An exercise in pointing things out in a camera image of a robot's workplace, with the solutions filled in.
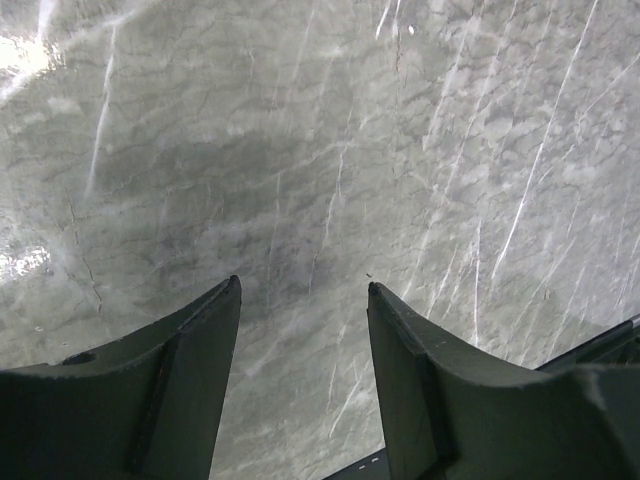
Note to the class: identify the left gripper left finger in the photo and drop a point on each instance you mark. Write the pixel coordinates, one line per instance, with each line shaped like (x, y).
(145, 406)

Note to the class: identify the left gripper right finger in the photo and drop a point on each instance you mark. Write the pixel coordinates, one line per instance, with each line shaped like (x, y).
(452, 411)

